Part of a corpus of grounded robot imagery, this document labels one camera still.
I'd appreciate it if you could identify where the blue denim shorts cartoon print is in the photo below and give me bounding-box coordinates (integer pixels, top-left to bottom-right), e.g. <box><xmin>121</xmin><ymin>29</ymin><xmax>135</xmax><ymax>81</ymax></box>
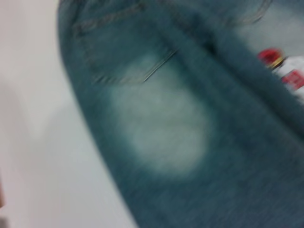
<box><xmin>56</xmin><ymin>0</ymin><xmax>304</xmax><ymax>228</ymax></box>

